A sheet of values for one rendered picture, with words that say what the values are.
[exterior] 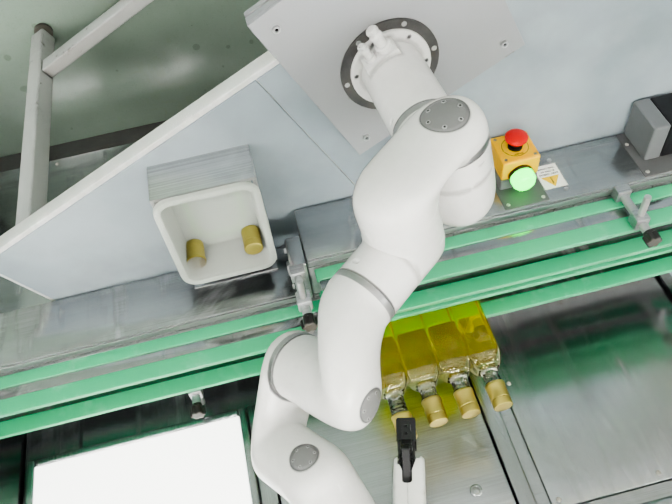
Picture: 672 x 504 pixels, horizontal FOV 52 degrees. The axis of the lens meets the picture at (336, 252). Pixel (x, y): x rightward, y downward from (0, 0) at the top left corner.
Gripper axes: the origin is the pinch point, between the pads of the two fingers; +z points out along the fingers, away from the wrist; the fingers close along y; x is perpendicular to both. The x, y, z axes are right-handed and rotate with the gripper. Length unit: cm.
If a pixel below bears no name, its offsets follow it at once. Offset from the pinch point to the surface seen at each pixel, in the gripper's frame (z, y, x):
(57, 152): 92, -17, 96
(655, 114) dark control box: 50, 22, -47
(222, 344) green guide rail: 15.9, 4.2, 32.8
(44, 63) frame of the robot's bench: 81, 20, 79
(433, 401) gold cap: 5.1, 1.6, -4.8
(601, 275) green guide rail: 34, -4, -39
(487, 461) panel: 0.0, -13.1, -14.2
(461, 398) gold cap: 5.7, 1.3, -9.6
